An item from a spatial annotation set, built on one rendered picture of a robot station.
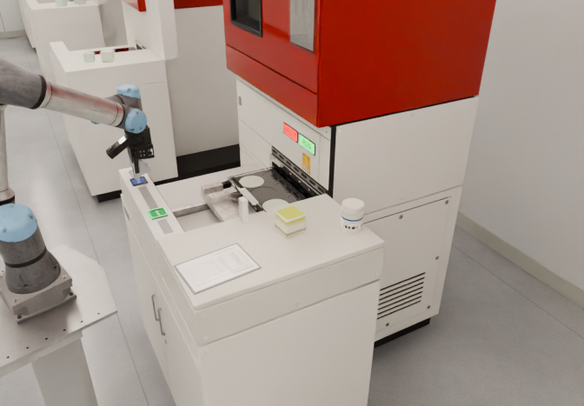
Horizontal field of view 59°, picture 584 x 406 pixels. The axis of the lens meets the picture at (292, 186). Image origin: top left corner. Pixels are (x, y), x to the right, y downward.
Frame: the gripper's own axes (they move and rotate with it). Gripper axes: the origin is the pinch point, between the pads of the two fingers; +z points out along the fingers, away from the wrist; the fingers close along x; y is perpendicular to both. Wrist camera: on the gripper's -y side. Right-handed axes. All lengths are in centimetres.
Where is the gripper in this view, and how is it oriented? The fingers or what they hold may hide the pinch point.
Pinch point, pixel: (136, 178)
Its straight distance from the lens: 200.9
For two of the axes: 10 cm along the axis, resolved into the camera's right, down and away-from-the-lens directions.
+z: -0.1, 8.8, 4.8
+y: 8.8, -2.3, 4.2
